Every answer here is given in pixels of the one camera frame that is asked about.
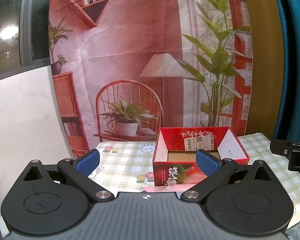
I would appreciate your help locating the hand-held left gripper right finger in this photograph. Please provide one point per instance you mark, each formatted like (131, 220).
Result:
(207, 162)

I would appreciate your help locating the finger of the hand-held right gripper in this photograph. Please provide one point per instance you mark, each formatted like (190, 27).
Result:
(280, 148)

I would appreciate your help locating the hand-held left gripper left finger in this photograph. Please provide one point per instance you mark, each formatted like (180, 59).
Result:
(86, 162)

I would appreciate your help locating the red strawberry cardboard box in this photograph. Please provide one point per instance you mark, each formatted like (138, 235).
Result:
(176, 140)

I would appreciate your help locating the pink knitted cloth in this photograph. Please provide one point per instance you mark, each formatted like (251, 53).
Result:
(162, 189)

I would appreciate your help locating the green checked tablecloth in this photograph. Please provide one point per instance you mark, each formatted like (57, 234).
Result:
(122, 165)

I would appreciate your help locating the teal curtain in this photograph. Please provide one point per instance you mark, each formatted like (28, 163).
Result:
(295, 55)

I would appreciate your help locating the dark glass window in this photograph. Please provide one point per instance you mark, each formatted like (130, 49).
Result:
(5, 30)

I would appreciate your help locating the printed room wall backdrop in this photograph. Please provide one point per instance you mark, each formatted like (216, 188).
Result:
(130, 42)

